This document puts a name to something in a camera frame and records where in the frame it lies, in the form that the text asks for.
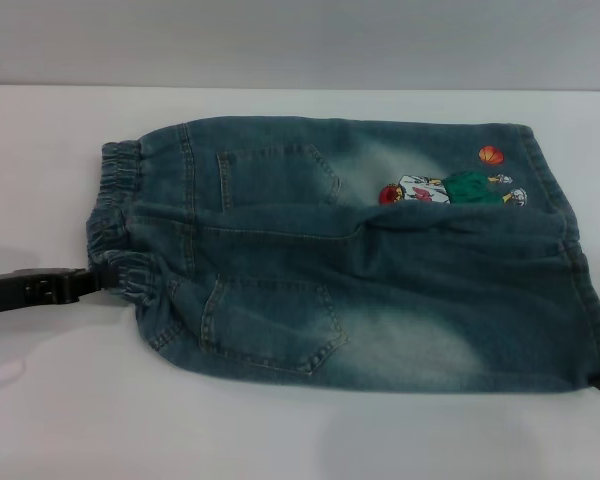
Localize blue denim shorts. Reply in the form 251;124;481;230
83;114;600;396

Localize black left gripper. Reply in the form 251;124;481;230
0;267;117;318

